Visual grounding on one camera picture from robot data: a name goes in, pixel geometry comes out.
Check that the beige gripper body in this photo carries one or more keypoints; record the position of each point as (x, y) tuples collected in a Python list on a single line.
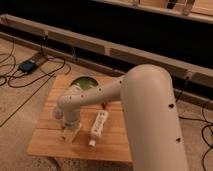
[(73, 129)]

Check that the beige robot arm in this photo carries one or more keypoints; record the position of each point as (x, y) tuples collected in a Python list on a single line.
[(150, 113)]

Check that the ceramic cup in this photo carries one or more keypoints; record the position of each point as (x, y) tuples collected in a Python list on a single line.
[(57, 113)]

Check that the white tube with cap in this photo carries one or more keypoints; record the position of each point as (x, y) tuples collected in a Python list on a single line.
[(97, 127)]

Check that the red small object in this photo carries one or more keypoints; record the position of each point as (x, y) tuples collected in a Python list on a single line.
[(104, 105)]

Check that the green bowl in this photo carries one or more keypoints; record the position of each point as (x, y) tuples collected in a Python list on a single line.
[(85, 82)]

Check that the wooden board table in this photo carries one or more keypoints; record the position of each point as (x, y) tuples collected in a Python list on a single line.
[(47, 141)]

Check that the blue power box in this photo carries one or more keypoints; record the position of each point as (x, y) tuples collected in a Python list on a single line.
[(27, 66)]

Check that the wooden beam rail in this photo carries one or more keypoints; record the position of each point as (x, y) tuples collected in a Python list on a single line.
[(177, 68)]

